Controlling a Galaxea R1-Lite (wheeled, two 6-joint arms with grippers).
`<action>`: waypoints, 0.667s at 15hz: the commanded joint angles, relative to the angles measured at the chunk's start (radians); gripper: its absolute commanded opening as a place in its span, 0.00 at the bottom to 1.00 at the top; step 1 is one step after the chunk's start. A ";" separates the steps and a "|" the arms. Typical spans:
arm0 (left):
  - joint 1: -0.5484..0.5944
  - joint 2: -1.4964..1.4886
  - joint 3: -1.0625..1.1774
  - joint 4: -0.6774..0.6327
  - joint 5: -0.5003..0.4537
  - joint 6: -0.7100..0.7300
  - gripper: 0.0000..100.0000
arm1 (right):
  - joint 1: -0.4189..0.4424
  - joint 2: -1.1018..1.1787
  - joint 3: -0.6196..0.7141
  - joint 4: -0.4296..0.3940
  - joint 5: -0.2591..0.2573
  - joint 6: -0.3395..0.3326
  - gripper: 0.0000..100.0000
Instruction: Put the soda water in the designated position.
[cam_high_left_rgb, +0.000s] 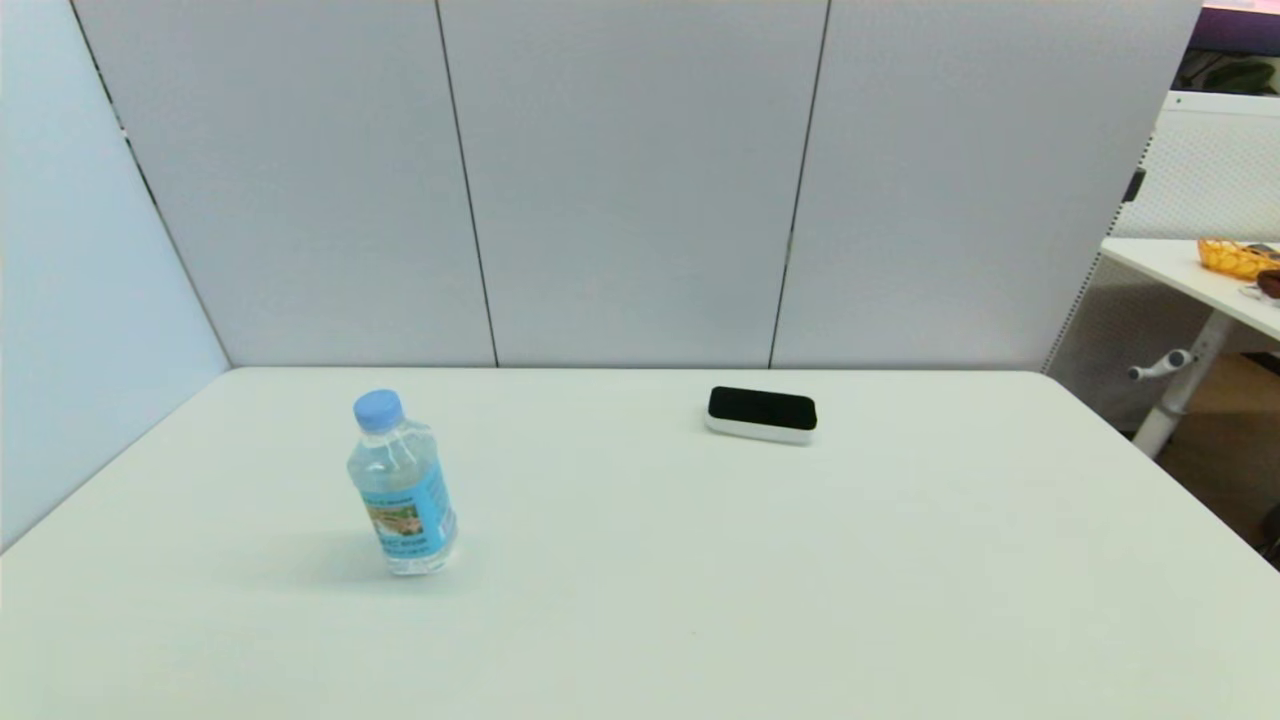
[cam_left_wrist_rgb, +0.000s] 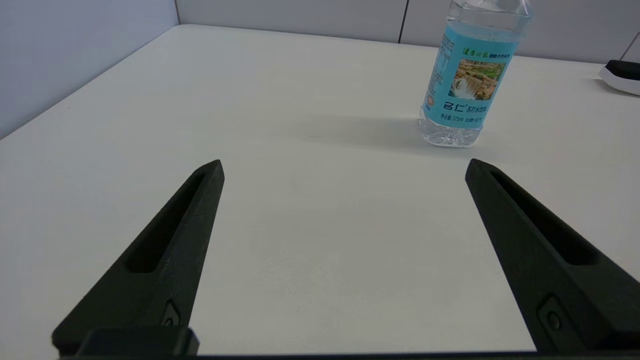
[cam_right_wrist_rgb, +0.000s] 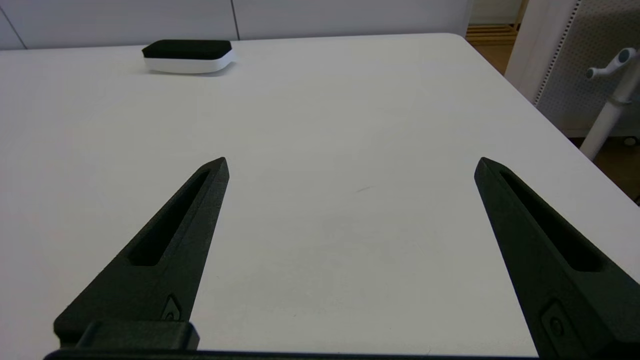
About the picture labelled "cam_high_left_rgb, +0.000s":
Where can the black and white eraser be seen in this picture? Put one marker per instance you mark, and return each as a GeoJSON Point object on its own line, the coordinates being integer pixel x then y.
{"type": "Point", "coordinates": [761, 414]}

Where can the white perforated partition panel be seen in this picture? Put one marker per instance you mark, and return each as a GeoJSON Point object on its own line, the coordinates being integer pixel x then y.
{"type": "Point", "coordinates": [1200, 170]}

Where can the dark green plant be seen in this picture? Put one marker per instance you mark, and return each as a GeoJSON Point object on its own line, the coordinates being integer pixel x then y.
{"type": "Point", "coordinates": [1240, 75]}

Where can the white side desk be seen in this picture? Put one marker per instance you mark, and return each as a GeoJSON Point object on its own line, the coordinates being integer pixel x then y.
{"type": "Point", "coordinates": [1175, 265]}

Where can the dark brown round object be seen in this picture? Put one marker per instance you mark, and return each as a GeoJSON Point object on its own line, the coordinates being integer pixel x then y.
{"type": "Point", "coordinates": [1271, 284]}

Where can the clear soda water bottle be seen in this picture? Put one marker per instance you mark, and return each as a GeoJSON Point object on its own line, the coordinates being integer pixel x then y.
{"type": "Point", "coordinates": [403, 485]}

